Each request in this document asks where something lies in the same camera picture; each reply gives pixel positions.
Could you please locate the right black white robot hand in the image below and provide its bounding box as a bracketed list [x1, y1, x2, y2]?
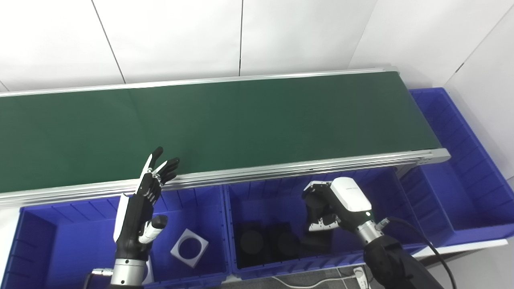
[302, 177, 377, 234]

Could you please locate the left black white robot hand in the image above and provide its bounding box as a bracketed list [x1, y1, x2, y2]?
[113, 146, 180, 261]

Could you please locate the black cylinder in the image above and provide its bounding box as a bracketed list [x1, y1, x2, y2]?
[268, 224, 304, 261]
[235, 223, 270, 269]
[299, 195, 334, 255]

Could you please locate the blue plastic bin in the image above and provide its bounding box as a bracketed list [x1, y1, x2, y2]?
[223, 168, 426, 281]
[0, 185, 230, 289]
[396, 88, 514, 245]

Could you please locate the green conveyor belt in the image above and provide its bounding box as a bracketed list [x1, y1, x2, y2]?
[0, 71, 442, 194]
[0, 66, 451, 209]

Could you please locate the white power strip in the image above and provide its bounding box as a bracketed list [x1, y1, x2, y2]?
[353, 266, 369, 289]

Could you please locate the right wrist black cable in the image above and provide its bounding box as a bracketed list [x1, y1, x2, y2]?
[377, 217, 458, 289]

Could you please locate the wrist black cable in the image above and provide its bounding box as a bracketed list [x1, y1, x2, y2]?
[82, 268, 115, 289]
[377, 217, 458, 289]

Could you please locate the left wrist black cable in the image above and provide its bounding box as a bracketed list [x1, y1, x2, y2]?
[82, 268, 115, 289]

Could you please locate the white floor cable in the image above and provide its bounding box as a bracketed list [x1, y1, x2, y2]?
[270, 275, 358, 289]

